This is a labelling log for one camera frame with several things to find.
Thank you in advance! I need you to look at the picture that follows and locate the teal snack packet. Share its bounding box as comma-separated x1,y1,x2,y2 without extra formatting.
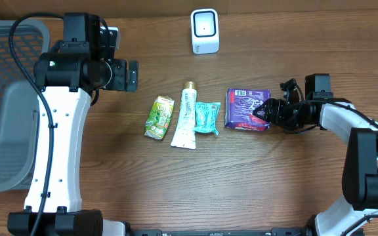
194,102,221,136

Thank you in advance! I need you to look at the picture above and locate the green juice carton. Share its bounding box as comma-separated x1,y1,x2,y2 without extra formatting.
144,96,175,140

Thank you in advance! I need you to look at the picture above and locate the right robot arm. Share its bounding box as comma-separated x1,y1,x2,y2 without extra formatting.
252,73,378,235

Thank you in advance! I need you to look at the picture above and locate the purple snack package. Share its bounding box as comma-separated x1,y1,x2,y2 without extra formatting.
224,88,271,131

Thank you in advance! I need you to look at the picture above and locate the grey plastic basket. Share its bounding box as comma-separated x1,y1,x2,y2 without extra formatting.
0,20,39,192

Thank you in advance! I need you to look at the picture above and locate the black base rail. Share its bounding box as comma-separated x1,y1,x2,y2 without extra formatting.
125,227,312,236

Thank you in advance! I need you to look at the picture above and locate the white tube gold cap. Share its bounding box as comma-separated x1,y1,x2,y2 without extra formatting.
171,81,198,149

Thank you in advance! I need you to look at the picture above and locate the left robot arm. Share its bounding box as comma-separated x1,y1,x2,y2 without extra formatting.
7,12,138,235

